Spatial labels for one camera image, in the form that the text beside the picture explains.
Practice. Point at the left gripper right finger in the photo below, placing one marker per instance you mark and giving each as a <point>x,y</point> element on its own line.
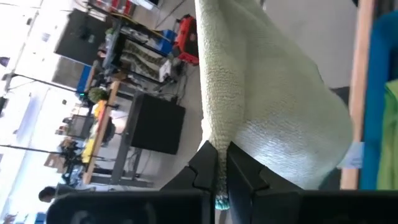
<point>241,177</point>

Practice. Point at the red toolbox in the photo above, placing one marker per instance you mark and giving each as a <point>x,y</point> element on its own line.
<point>188,37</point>

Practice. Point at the black cabinet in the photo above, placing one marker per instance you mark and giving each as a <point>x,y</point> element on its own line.
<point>157,124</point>

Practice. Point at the pale green towel teal hem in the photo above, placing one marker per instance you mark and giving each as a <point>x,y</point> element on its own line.
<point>264,93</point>

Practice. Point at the blue storage crate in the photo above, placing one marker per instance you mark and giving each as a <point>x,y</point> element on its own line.
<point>164,43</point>

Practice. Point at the person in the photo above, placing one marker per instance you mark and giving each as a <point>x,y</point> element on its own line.
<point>46,194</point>

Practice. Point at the small green plant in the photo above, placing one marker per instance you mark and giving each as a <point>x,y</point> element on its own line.
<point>98,95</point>

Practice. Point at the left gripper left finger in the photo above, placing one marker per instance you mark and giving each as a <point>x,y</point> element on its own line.
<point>203,174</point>

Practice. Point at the lime green microfiber towel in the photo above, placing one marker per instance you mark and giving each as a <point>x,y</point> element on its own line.
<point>390,140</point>

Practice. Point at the yellow cloth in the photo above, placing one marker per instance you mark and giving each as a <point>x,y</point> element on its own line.
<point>88,151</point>

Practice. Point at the cluttered equipment shelf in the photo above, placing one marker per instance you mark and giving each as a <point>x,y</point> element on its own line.
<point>140,62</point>

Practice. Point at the black wall board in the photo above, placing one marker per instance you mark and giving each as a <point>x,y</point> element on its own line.
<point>81,40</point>

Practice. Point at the wooden workbench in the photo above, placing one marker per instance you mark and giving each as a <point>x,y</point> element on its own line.
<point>102,130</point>

